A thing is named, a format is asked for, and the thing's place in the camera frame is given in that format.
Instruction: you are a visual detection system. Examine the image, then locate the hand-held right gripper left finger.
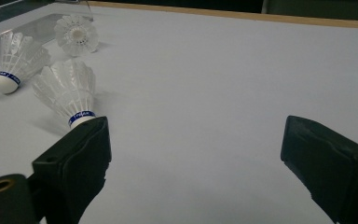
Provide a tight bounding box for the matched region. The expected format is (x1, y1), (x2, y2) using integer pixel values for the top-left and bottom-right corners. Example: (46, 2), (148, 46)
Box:
(32, 116), (113, 224)

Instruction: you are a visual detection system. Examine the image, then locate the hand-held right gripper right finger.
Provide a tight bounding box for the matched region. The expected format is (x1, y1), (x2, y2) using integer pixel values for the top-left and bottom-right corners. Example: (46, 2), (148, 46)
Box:
(280, 115), (358, 224)

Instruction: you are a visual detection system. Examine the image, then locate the white feather shuttlecock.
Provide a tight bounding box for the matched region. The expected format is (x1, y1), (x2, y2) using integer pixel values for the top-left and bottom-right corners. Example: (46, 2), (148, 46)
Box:
(0, 30), (52, 95)
(53, 13), (101, 58)
(32, 59), (97, 129)

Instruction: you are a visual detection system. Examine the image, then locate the clear plastic tray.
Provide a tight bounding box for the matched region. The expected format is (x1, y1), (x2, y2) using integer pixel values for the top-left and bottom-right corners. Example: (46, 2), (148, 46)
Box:
(0, 0), (94, 76)

